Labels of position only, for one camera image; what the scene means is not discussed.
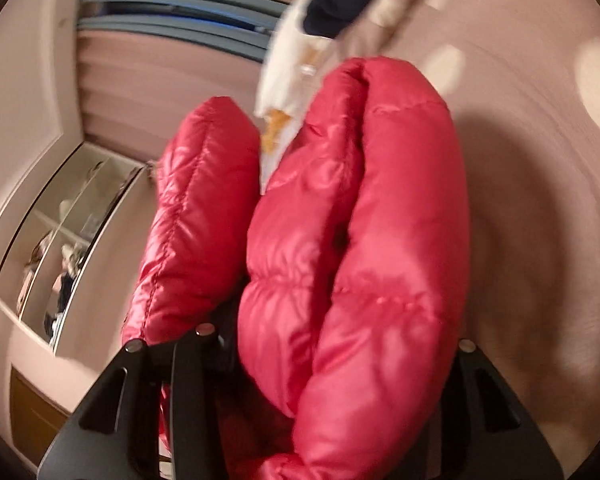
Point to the pink curtain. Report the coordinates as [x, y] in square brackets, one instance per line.
[135, 89]

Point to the pink-red puffer jacket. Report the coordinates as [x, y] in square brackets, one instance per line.
[352, 263]

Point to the wall shelf cabinet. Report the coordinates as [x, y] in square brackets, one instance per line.
[62, 239]

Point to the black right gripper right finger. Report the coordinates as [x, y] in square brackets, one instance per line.
[486, 432]

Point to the brown polka dot duvet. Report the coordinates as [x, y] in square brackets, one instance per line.
[522, 80]

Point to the blue-grey curtain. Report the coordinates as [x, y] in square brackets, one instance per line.
[238, 27]

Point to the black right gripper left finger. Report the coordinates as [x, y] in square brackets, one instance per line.
[114, 431]

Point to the white goose plush toy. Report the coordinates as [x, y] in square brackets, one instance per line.
[283, 91]

